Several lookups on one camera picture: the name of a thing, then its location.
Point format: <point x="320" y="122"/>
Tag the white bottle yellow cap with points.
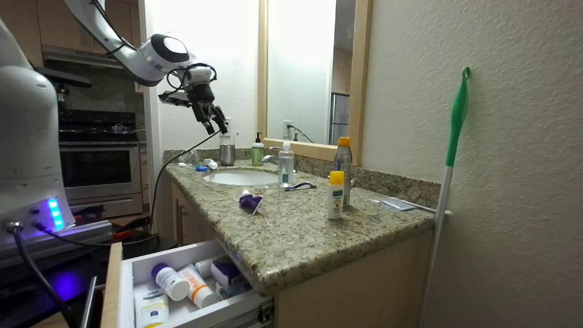
<point x="336" y="193"/>

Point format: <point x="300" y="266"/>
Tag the green handled mop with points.
<point x="457" y="126"/>

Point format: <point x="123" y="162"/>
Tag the white flat packet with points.
<point x="396" y="204"/>

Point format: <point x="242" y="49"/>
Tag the white sink basin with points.
<point x="243" y="177"/>

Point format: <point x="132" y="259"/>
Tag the clear plastic bottle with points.
<point x="287" y="164"/>

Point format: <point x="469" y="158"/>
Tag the silver spray can orange cap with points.
<point x="344" y="162"/>

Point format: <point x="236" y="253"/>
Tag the green soap dispenser bottle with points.
<point x="258" y="149"/>

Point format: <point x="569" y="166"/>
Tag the small white box in drawer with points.
<point x="152" y="311"/>

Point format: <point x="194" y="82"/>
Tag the wood framed mirror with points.
<point x="296" y="67"/>

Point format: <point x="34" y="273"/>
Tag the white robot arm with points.
<point x="32" y="184"/>

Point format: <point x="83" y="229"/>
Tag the grey metal cup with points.
<point x="227" y="149"/>

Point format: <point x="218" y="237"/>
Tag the stainless steel oven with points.
<point x="99" y="153"/>

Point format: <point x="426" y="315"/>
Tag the white pill bottle blue cap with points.
<point x="170" y="280"/>

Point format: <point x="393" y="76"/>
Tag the chrome faucet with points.
<point x="271" y="157"/>

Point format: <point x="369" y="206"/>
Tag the blue box in drawer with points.
<point x="227" y="273"/>

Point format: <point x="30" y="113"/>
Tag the open white drawer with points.
<point x="236" y="306"/>

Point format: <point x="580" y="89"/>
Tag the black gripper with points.
<point x="203" y="100"/>

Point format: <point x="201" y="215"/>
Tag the white orange pill bottle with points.
<point x="200" y="291"/>

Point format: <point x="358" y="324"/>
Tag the purple toothpaste tube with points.
<point x="251" y="202"/>

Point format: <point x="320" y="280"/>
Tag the black robot cart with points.
<point x="65" y="284"/>

